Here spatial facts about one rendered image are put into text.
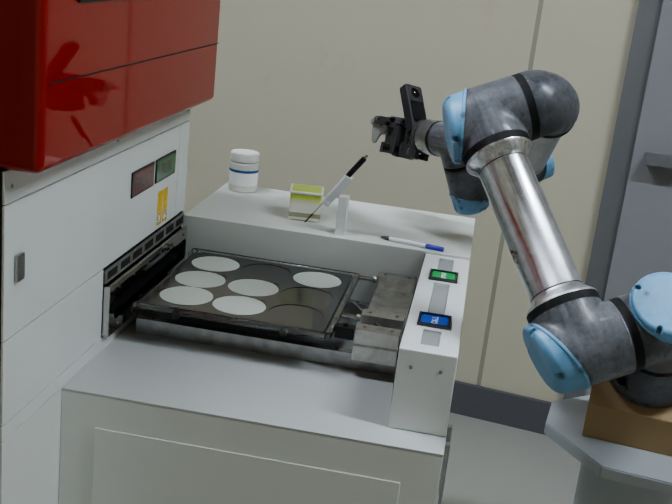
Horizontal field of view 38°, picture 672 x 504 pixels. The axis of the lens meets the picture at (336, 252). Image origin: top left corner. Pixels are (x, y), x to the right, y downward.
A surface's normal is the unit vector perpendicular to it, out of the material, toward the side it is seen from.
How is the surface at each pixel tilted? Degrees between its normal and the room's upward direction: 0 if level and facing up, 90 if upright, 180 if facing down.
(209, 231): 90
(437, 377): 90
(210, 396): 0
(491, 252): 90
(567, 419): 0
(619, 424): 90
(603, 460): 0
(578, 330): 52
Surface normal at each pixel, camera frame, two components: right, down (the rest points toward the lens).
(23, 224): 0.98, 0.14
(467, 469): 0.11, -0.95
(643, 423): -0.31, 0.24
